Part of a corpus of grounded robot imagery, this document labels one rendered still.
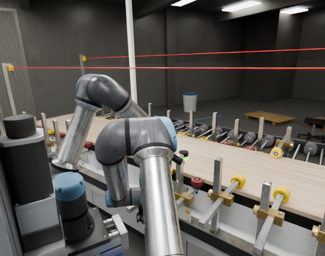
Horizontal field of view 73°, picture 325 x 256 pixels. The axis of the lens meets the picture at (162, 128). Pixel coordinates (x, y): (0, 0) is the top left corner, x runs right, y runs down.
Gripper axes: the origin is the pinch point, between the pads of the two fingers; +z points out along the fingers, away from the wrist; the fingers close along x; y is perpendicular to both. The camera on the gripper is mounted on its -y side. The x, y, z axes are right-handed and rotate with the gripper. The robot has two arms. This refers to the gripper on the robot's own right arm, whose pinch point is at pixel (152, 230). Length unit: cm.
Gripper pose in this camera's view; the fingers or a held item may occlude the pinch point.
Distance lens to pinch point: 128.6
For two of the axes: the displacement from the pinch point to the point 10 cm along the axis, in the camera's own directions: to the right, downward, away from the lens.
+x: 7.9, 1.6, -5.9
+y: -6.1, 2.4, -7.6
